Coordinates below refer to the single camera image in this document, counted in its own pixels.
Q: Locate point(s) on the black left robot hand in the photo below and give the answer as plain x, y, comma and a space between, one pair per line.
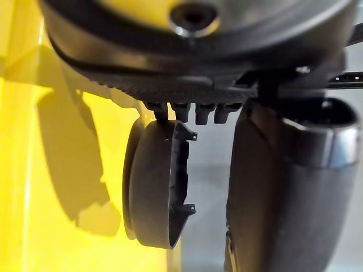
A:
198, 56

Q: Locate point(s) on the black round plastic housing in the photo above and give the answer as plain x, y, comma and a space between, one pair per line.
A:
150, 181

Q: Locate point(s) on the yellow metal shelf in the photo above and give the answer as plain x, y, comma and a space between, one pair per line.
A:
25, 175

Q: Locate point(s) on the black perforated shelf rail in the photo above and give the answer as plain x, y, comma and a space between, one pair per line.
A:
350, 77

